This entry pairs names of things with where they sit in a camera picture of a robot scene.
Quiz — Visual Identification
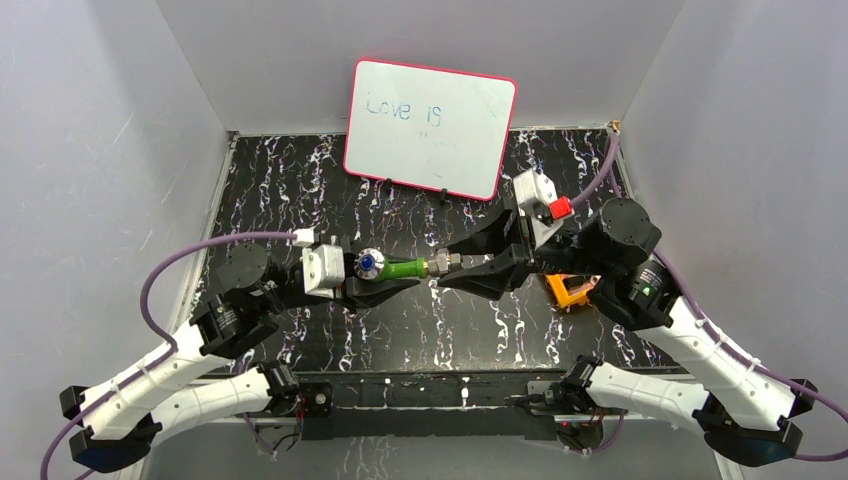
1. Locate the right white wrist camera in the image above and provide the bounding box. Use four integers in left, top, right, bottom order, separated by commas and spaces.
512, 170, 574, 249

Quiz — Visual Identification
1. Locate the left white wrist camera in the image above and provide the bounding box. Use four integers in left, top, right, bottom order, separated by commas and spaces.
302, 244, 346, 299

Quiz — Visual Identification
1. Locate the pink framed whiteboard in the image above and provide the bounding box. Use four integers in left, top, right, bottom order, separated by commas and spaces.
343, 58, 518, 200

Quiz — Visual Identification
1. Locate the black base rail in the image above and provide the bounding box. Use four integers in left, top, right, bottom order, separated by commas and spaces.
297, 370, 577, 441

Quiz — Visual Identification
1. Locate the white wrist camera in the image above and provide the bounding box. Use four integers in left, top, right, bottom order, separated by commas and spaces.
302, 244, 346, 299
512, 170, 574, 249

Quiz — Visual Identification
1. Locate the orange parts bin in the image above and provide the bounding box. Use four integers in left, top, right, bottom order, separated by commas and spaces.
545, 274, 600, 310

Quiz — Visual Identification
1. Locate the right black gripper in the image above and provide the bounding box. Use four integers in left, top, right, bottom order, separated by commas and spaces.
432, 195, 607, 302

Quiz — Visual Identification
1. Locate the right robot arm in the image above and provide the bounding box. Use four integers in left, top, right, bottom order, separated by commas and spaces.
438, 198, 813, 467

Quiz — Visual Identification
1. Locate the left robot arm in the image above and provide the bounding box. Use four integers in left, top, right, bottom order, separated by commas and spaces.
60, 229, 440, 473

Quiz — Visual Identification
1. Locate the green water faucet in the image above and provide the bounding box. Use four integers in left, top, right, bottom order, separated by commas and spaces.
354, 248, 430, 282

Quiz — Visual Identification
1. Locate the silver hex nut fitting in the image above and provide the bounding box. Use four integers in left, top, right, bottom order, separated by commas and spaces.
426, 249, 462, 277

